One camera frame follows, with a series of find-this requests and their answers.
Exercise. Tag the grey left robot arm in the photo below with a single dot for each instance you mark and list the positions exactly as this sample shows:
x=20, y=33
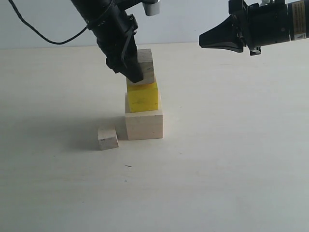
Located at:
x=89, y=9

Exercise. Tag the yellow cube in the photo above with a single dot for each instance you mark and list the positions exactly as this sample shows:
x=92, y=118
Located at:
x=143, y=97

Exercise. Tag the medium layered plywood cube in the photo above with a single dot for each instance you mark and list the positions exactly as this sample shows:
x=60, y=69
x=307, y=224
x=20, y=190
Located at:
x=145, y=60

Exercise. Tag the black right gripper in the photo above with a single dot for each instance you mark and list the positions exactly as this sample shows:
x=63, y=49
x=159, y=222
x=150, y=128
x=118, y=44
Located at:
x=252, y=26

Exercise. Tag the small pale wooden cube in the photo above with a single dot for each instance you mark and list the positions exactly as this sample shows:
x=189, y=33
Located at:
x=107, y=137

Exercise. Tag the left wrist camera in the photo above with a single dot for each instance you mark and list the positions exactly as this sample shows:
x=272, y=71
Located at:
x=151, y=7

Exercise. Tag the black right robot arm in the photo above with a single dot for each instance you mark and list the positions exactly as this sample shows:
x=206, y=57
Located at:
x=298, y=13

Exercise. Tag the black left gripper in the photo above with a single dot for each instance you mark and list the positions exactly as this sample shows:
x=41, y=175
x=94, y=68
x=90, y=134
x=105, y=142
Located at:
x=114, y=32

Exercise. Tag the large pale wooden cube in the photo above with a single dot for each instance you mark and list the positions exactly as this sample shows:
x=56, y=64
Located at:
x=144, y=125

